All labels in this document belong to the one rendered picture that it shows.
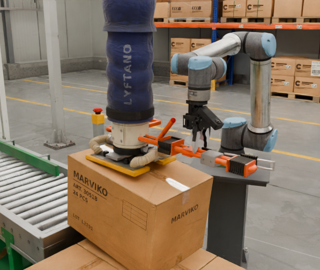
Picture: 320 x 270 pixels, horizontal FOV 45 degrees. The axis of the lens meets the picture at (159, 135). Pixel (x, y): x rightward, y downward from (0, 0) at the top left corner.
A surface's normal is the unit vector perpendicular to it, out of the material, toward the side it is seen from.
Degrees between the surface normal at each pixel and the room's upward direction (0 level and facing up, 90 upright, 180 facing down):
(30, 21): 90
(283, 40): 90
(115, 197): 90
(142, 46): 78
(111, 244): 90
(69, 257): 0
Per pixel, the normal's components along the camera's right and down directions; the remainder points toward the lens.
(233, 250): -0.29, 0.27
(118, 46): -0.33, 0.04
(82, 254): 0.00, -0.96
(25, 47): 0.80, 0.17
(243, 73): -0.60, 0.22
